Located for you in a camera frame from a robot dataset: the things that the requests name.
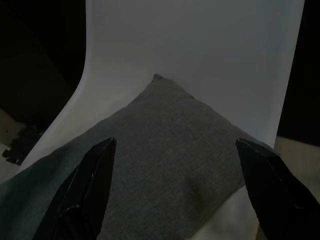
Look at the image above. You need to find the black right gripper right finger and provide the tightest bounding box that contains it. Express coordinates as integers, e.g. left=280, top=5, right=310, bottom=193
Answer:
left=235, top=138, right=320, bottom=240

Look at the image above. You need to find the white plastic chair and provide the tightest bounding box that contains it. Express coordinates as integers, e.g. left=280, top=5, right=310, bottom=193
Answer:
left=0, top=0, right=306, bottom=240

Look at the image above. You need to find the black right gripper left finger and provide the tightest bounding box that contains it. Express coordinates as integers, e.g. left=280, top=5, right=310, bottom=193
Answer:
left=32, top=136, right=118, bottom=240

